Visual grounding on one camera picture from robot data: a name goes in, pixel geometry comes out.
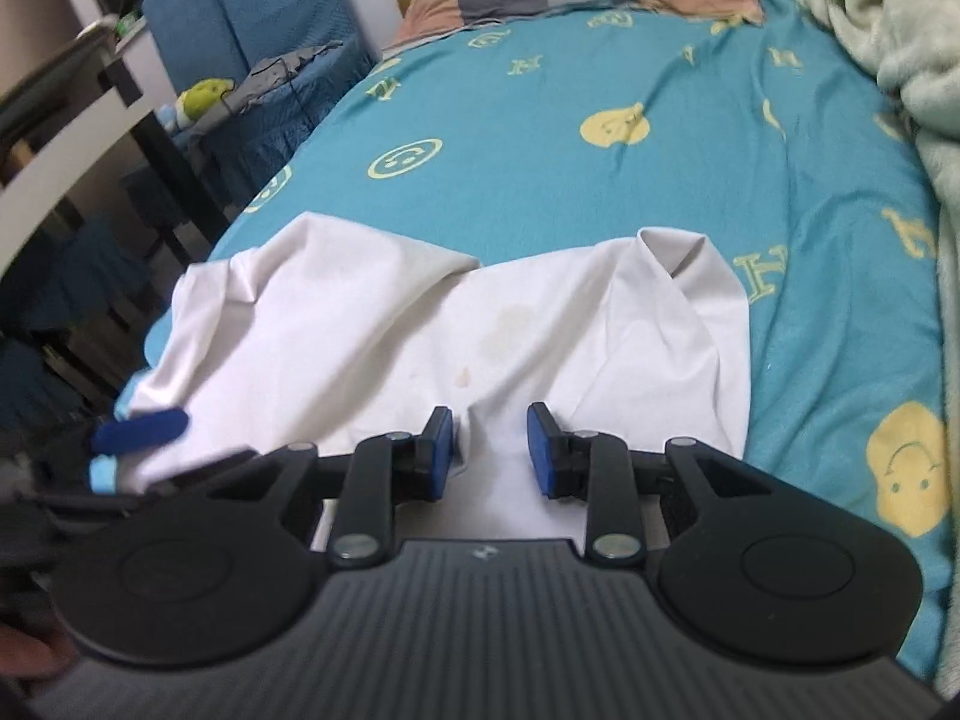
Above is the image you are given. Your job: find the white printed t-shirt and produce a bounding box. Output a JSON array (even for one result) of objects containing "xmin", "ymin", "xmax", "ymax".
[{"xmin": 119, "ymin": 213, "xmax": 750, "ymax": 539}]

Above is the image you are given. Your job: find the person's left hand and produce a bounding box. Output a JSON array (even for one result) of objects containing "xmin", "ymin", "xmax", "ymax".
[{"xmin": 0, "ymin": 624, "xmax": 76, "ymax": 681}]

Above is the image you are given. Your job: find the dark wooden desk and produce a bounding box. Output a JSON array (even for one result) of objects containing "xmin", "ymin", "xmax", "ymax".
[{"xmin": 2, "ymin": 20, "xmax": 228, "ymax": 427}]

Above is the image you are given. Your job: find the green yellow plush toy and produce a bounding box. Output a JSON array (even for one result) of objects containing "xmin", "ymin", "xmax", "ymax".
[{"xmin": 155, "ymin": 78, "xmax": 235, "ymax": 133}]

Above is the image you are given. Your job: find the teal patterned bed sheet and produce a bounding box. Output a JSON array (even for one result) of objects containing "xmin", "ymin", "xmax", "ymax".
[{"xmin": 88, "ymin": 0, "xmax": 955, "ymax": 680}]

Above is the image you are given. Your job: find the grey cloth on chair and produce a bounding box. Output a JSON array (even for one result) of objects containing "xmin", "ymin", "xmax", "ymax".
[{"xmin": 192, "ymin": 41, "xmax": 345, "ymax": 137}]

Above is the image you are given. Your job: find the blue covered chair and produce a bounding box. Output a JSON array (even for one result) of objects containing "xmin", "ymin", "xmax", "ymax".
[{"xmin": 142, "ymin": 0, "xmax": 374, "ymax": 210}]

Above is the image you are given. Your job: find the cream green fleece blanket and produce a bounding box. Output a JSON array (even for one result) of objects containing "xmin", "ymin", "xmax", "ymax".
[{"xmin": 805, "ymin": 0, "xmax": 960, "ymax": 699}]

